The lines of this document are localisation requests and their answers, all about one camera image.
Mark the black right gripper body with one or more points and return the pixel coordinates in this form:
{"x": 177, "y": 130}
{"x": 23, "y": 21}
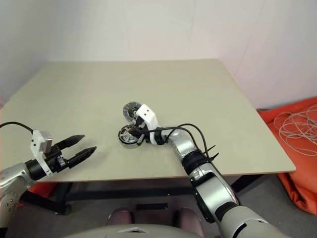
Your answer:
{"x": 142, "y": 126}

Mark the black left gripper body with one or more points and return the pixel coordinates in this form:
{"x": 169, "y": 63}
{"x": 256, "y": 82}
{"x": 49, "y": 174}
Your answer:
{"x": 55, "y": 161}

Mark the black table frame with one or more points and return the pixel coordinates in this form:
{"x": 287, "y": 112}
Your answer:
{"x": 111, "y": 192}

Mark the silver motor housing copper windings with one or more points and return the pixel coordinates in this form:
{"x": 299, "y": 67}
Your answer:
{"x": 122, "y": 143}

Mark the dark maroon rounded shape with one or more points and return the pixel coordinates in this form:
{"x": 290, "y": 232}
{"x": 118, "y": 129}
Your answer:
{"x": 120, "y": 217}
{"x": 189, "y": 219}

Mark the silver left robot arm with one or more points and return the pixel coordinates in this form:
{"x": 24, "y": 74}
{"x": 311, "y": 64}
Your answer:
{"x": 15, "y": 173}

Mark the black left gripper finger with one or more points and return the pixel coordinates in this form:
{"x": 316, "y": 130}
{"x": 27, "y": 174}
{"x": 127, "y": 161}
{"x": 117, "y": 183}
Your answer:
{"x": 71, "y": 141}
{"x": 83, "y": 155}

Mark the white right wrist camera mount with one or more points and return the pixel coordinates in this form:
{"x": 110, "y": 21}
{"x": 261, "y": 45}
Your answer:
{"x": 148, "y": 116}

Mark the orange fabric bean bag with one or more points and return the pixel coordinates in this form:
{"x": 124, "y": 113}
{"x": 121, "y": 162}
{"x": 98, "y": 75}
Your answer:
{"x": 43, "y": 189}
{"x": 302, "y": 173}

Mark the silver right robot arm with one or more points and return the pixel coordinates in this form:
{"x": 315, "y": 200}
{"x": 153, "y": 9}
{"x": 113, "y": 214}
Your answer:
{"x": 213, "y": 193}

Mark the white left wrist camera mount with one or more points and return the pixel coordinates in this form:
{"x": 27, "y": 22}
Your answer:
{"x": 37, "y": 146}

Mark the grey motor lid circuit board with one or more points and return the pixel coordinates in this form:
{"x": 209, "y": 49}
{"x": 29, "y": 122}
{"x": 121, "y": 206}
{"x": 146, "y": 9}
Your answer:
{"x": 128, "y": 110}

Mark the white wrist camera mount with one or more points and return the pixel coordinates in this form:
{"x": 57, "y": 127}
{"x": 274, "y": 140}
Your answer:
{"x": 37, "y": 146}
{"x": 148, "y": 116}

